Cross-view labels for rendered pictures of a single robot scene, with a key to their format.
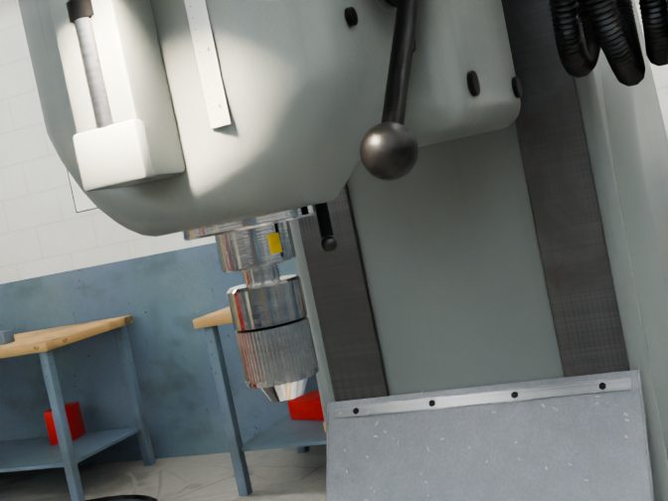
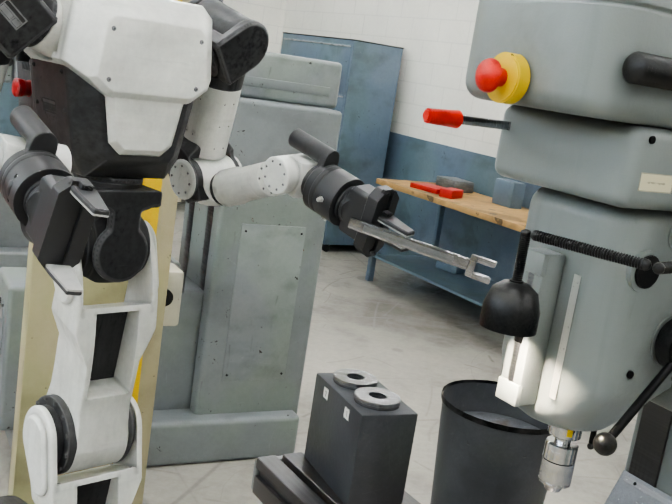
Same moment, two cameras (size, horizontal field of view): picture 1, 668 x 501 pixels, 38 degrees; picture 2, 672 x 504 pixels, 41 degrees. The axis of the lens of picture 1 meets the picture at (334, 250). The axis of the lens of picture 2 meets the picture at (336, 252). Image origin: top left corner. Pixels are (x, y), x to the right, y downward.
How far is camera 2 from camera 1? 81 cm
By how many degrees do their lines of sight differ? 33
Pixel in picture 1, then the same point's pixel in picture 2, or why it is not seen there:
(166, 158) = (527, 400)
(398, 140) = (605, 445)
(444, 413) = not seen: outside the picture
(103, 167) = (503, 393)
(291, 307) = (566, 460)
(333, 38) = (613, 384)
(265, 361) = (546, 474)
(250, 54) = (572, 381)
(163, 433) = not seen: hidden behind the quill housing
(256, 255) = (560, 434)
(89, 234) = not seen: hidden behind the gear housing
